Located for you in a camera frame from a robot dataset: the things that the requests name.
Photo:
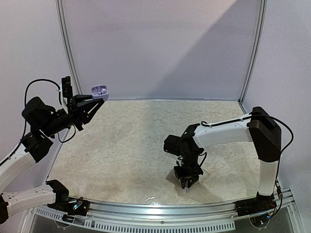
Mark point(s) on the aluminium front rail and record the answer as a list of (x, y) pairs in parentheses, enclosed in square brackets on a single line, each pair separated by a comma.
[(222, 217)]

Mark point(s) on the right aluminium corner post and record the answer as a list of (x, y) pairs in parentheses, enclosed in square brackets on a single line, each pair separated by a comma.
[(254, 51)]

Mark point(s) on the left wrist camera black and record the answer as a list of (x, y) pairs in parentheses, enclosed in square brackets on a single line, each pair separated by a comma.
[(66, 91)]

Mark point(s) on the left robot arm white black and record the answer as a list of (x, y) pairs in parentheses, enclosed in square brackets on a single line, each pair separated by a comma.
[(45, 122)]

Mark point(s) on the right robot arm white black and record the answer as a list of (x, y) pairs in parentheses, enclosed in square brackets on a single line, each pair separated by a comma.
[(257, 127)]

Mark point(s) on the lavender earbud charging case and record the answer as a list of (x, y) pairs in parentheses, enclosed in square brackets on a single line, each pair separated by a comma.
[(99, 92)]

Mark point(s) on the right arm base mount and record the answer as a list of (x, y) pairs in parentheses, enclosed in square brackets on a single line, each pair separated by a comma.
[(258, 204)]

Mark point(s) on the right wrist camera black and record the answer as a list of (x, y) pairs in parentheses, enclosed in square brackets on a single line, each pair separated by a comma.
[(171, 145)]

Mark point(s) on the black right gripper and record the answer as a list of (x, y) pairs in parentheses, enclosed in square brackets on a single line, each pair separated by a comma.
[(188, 175)]

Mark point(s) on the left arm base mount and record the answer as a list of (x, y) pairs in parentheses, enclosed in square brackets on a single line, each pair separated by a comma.
[(72, 206)]

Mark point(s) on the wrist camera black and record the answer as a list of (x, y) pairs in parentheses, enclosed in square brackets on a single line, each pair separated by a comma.
[(171, 145), (66, 91)]

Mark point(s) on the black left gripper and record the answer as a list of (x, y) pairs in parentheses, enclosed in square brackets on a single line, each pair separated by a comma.
[(77, 108)]

